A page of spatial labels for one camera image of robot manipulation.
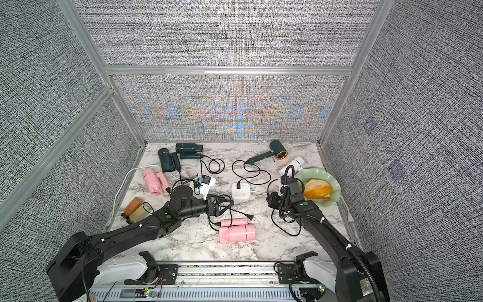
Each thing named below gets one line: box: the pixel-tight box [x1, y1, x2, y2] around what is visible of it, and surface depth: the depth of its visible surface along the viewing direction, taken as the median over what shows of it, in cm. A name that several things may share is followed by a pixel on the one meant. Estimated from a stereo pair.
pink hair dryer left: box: [142, 167, 171, 196], surface depth 99 cm
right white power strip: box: [231, 182, 251, 202], surface depth 96 cm
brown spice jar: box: [120, 196, 143, 219], surface depth 90 cm
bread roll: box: [303, 178, 333, 200], surface depth 92 cm
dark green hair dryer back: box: [175, 142, 204, 160], surface depth 113 cm
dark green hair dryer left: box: [157, 147, 182, 173], surface depth 108 cm
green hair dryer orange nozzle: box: [245, 139, 289, 165], surface depth 112 cm
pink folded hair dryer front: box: [218, 218, 256, 244], surface depth 81 cm
